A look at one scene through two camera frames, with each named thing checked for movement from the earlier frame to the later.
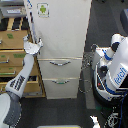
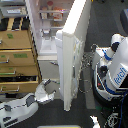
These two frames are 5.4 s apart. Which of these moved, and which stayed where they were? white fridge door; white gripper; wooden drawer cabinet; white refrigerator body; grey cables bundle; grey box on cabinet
Moved: white fridge door; white gripper
Stayed: grey cables bundle; wooden drawer cabinet; grey box on cabinet; white refrigerator body
